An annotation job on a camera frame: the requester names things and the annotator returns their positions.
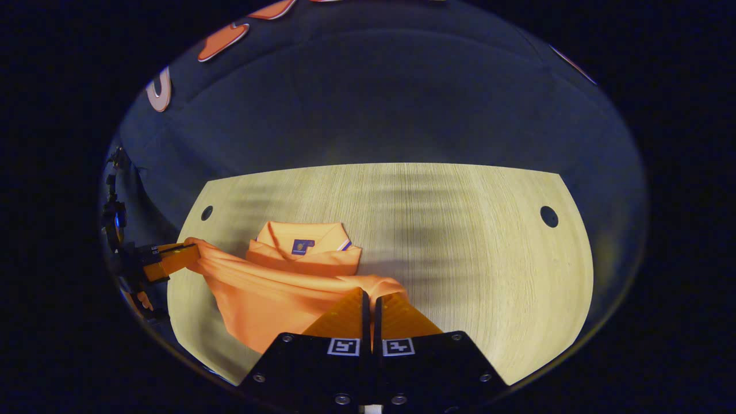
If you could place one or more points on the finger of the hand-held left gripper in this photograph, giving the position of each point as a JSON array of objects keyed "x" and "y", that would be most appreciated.
[{"x": 172, "y": 259}]

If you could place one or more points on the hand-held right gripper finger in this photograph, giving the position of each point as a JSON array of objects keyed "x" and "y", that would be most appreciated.
[
  {"x": 367, "y": 325},
  {"x": 378, "y": 325}
]

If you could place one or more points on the orange T-shirt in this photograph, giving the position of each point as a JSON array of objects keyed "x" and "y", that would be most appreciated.
[{"x": 276, "y": 287}]

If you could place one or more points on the black backdrop cloth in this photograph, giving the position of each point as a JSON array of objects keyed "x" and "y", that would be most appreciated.
[{"x": 374, "y": 103}]

